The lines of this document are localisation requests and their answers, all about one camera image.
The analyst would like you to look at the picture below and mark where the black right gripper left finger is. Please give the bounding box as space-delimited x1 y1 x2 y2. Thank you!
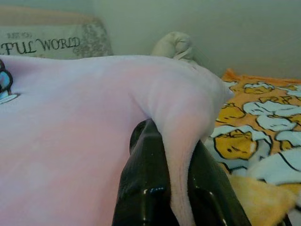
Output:
112 119 176 226

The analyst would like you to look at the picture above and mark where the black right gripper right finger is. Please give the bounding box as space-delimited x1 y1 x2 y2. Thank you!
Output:
187 140 253 226

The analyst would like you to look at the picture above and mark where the orange yellow cartoon print blanket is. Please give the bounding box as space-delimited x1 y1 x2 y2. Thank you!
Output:
206 68 301 226

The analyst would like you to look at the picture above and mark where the pink fleece blanket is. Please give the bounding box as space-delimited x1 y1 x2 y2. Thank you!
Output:
0 54 235 226

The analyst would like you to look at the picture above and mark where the white plush toy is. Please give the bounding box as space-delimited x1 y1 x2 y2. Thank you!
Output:
151 32 200 63

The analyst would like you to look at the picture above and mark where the grey pillow with black lettering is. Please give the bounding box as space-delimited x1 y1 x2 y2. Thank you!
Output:
0 7 113 59

